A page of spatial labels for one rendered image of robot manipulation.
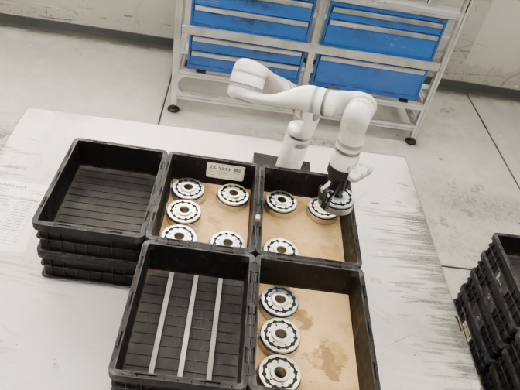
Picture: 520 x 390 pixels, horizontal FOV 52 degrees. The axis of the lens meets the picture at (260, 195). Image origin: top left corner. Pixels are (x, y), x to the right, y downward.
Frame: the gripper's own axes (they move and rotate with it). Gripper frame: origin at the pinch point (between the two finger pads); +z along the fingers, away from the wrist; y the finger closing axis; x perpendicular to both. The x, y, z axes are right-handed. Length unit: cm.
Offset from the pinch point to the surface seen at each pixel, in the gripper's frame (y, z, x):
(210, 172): 10.3, 12.4, -40.0
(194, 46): -95, 54, -177
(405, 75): -192, 52, -83
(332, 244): -3.2, 16.9, 3.6
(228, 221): 17.1, 16.9, -22.5
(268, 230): 9.2, 16.9, -12.4
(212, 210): 17.9, 16.9, -29.4
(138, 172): 27, 17, -57
